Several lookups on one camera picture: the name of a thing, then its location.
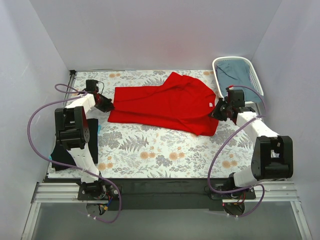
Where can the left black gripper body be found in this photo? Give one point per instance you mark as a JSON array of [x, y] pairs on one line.
[[105, 104]]

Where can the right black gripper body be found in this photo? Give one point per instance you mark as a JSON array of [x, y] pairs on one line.
[[220, 111]]

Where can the red t shirt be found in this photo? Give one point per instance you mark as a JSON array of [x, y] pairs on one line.
[[182, 103]]

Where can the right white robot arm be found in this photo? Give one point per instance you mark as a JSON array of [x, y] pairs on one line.
[[272, 157]]

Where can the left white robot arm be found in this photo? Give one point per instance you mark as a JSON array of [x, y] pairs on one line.
[[72, 128]]

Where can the white plastic basket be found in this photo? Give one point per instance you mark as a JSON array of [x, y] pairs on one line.
[[255, 75]]

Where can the grey-blue t shirt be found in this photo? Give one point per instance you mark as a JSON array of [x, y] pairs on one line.
[[232, 72]]

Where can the floral table cloth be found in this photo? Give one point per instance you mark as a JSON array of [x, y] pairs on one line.
[[141, 151]]

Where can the folded black t shirt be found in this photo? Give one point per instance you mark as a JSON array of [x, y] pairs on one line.
[[61, 155]]

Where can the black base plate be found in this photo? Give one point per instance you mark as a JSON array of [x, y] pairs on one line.
[[155, 194]]

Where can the aluminium frame rail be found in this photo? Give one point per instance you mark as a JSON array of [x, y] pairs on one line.
[[275, 191]]

